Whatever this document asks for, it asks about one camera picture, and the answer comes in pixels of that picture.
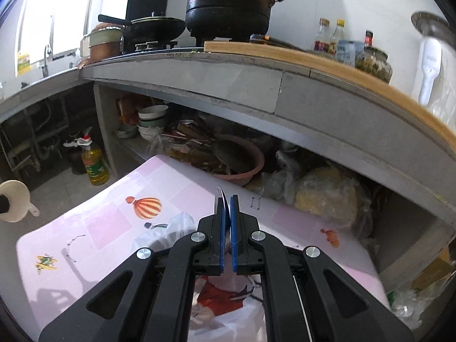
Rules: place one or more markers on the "yellowish plastic bag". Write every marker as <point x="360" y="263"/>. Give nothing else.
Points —
<point x="327" y="192"/>

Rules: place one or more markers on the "grey drain pipe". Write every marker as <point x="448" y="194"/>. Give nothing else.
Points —
<point x="44" y="149"/>

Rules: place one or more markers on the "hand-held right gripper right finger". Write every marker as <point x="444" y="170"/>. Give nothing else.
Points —
<point x="234" y="228"/>

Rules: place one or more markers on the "white funnel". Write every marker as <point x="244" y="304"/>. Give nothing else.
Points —
<point x="16" y="199"/>

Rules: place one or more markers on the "stack of white bowls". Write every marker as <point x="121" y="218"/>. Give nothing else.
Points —
<point x="153" y="114"/>

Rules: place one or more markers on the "red label sauce bottle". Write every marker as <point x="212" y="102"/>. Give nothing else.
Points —
<point x="321" y="42"/>

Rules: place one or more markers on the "small grey-green bowl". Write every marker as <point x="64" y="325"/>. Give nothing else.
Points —
<point x="126" y="130"/>

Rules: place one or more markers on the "dark brown jar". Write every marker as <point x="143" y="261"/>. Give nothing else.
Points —
<point x="74" y="156"/>

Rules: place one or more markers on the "metal basin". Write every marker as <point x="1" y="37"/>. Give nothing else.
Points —
<point x="427" y="21"/>

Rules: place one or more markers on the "kitchen knife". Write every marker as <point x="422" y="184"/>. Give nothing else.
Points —
<point x="263" y="38"/>

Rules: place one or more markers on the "steel faucet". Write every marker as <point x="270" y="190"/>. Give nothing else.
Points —
<point x="46" y="60"/>

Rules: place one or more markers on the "clear plastic bag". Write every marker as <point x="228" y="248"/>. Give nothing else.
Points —
<point x="413" y="306"/>
<point x="156" y="144"/>

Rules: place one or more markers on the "cardboard box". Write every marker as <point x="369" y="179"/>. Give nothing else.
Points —
<point x="431" y="270"/>

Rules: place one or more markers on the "wooden cutting board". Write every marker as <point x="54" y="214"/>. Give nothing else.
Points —
<point x="270" y="51"/>

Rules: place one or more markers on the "cooking oil bottle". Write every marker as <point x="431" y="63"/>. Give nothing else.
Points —
<point x="94" y="167"/>

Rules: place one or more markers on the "black gas stove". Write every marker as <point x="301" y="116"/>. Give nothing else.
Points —
<point x="153" y="46"/>

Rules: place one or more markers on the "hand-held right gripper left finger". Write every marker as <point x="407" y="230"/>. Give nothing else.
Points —
<point x="222" y="228"/>

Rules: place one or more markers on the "pink basin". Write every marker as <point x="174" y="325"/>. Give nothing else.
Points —
<point x="249" y="174"/>

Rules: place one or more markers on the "glass pickle jar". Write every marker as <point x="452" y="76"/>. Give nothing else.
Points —
<point x="374" y="64"/>

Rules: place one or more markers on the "green bowl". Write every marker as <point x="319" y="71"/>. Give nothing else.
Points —
<point x="103" y="35"/>

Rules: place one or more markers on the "blue white packet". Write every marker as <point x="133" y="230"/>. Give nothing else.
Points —
<point x="349" y="53"/>

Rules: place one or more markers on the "black wok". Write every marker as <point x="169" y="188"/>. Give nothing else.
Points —
<point x="156" y="28"/>

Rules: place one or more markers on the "yellow cap sauce bottle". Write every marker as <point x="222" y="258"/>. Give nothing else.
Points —
<point x="336" y="39"/>

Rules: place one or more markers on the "white kitchen appliance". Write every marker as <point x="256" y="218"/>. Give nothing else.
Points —
<point x="429" y="67"/>

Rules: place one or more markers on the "large black pot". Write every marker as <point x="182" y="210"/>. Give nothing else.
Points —
<point x="228" y="10"/>

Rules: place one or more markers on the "window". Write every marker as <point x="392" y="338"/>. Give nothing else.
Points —
<point x="53" y="14"/>

